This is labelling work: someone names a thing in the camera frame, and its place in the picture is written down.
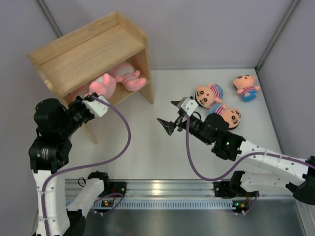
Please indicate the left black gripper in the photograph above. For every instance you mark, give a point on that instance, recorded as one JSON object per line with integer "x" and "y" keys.
{"x": 78, "y": 102}

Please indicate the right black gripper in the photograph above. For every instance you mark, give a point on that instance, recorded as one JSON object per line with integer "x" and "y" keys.
{"x": 170, "y": 126}

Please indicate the pink striped plush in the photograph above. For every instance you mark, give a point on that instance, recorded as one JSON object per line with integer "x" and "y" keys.
{"x": 126, "y": 74}
{"x": 103, "y": 86}
{"x": 82, "y": 91}

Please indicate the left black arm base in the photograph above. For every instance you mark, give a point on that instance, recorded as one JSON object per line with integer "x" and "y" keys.
{"x": 115, "y": 187}

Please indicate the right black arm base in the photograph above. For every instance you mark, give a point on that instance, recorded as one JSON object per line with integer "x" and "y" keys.
{"x": 227, "y": 190}

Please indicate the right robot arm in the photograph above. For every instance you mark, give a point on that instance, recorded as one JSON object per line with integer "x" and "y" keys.
{"x": 255, "y": 168}

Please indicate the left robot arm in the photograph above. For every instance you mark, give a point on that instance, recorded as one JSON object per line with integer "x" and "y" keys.
{"x": 49, "y": 153}

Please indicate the wooden two-tier shelf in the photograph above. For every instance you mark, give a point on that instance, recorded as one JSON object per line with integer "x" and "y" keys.
{"x": 90, "y": 51}

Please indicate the boy plush near centre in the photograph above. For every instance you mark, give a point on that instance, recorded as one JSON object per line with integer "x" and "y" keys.
{"x": 206, "y": 96}

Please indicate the boy plush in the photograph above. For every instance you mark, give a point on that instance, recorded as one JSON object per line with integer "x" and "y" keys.
{"x": 231, "y": 116}
{"x": 206, "y": 96}
{"x": 246, "y": 88}

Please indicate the boy plush lower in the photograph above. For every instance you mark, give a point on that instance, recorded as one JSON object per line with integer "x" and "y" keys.
{"x": 231, "y": 116}

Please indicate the boy plush far right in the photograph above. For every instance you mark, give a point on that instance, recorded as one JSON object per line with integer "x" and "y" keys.
{"x": 246, "y": 88}

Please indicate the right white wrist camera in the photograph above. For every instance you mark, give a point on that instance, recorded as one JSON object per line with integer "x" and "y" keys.
{"x": 188, "y": 105}

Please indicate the aluminium mounting rail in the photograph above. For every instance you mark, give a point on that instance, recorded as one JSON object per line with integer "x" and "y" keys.
{"x": 181, "y": 188}

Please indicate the slotted white cable duct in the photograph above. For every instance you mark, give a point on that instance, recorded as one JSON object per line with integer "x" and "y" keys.
{"x": 176, "y": 204}

